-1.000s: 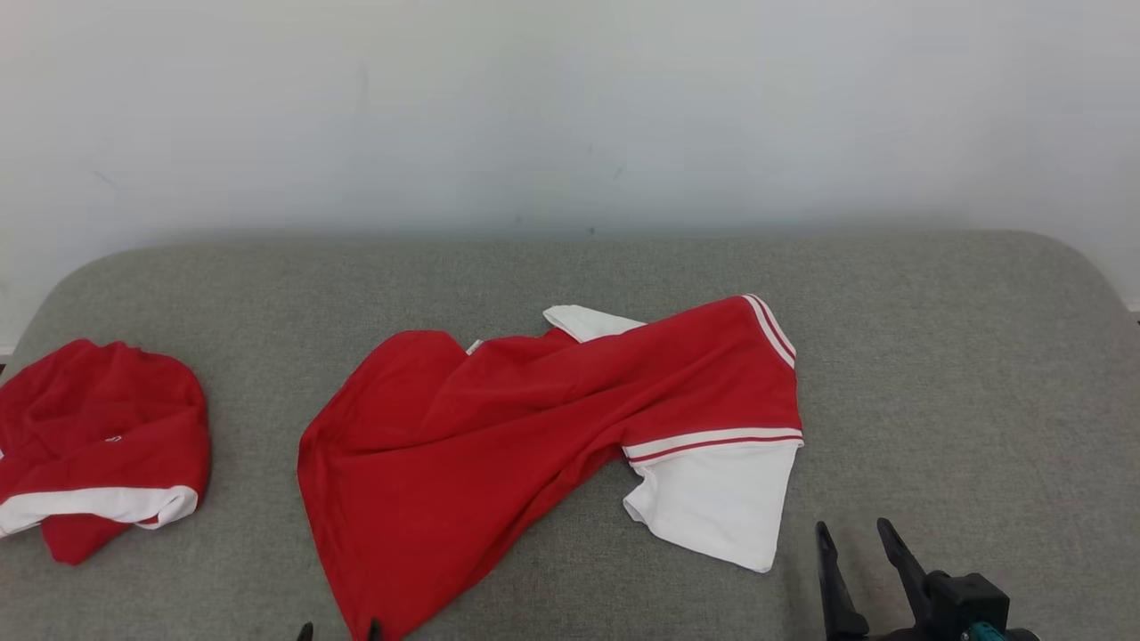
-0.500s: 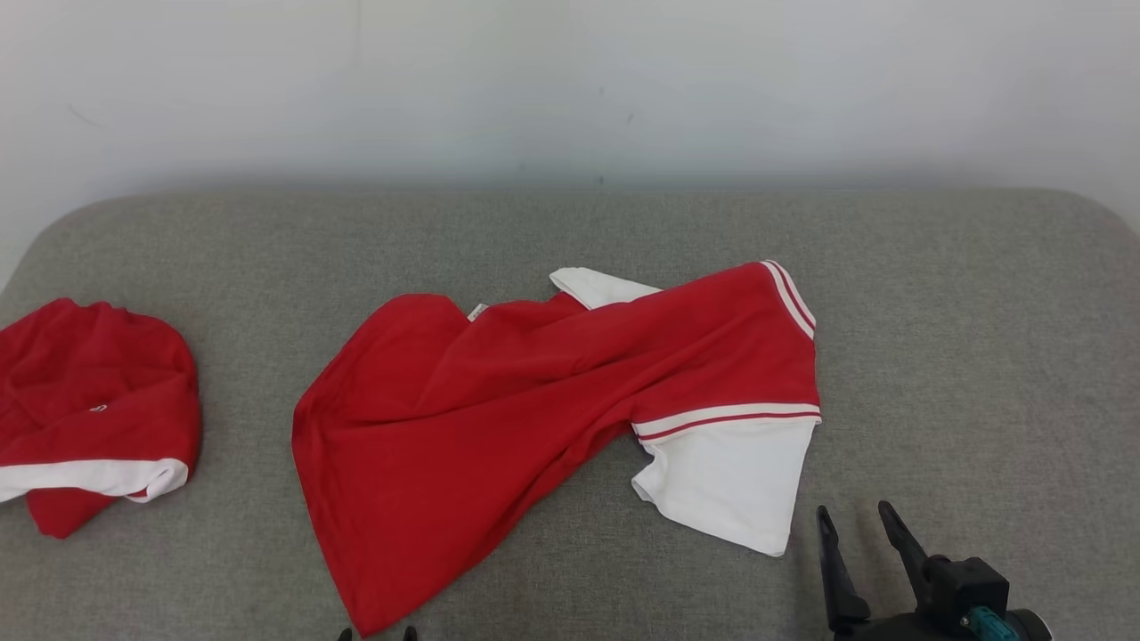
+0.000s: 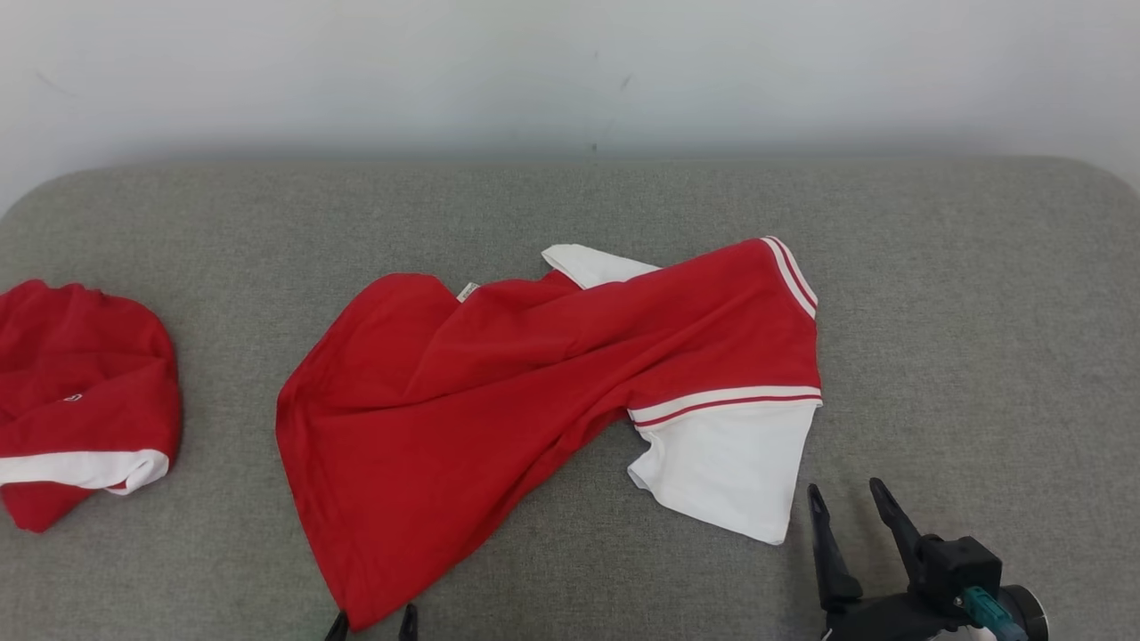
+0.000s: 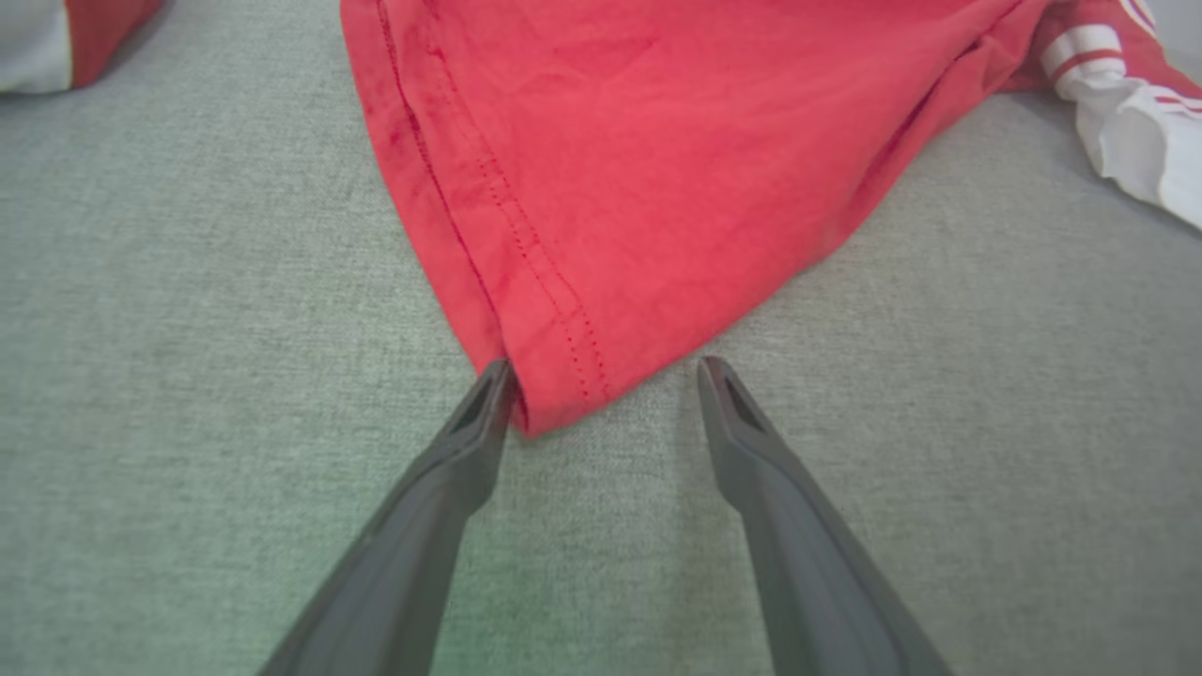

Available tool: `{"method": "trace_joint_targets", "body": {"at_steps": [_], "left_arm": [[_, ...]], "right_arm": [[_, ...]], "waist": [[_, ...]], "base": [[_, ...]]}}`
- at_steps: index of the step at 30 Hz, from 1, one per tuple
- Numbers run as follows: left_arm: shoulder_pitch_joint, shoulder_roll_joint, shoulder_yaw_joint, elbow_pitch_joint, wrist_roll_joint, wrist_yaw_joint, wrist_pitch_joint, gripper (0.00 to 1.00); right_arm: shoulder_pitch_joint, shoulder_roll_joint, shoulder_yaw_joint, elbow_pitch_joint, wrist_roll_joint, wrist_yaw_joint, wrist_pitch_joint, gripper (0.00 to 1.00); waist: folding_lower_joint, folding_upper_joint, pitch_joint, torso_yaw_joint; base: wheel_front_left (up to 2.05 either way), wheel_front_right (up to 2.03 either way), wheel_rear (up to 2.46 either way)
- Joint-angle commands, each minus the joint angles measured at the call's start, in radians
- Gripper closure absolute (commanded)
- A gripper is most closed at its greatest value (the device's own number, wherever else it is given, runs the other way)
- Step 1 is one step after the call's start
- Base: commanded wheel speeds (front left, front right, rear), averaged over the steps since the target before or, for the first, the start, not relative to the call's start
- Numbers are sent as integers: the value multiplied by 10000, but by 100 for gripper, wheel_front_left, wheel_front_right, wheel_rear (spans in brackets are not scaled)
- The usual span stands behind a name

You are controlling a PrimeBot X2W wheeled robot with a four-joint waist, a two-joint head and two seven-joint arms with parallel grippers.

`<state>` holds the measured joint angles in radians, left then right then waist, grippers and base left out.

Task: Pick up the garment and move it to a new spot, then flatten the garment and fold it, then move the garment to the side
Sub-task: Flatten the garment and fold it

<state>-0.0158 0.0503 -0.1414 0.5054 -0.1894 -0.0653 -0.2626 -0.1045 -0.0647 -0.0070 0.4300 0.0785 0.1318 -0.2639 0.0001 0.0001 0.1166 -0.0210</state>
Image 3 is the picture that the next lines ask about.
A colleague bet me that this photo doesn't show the red shorts with white trim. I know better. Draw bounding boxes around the red shorts with white trim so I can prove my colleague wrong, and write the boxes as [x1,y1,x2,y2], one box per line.
[0,280,184,534]

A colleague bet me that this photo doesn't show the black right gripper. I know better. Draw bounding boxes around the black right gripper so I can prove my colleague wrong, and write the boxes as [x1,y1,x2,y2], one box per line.
[807,478,981,641]

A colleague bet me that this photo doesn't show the teal cable connector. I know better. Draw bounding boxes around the teal cable connector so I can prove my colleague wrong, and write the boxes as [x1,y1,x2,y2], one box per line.
[962,586,1027,641]

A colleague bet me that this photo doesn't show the grey fabric sofa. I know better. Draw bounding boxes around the grey fabric sofa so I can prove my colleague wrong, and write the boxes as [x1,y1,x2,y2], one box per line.
[0,158,1140,641]

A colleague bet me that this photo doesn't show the red white Bulls jersey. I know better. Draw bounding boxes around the red white Bulls jersey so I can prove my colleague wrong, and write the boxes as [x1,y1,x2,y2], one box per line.
[275,236,824,632]

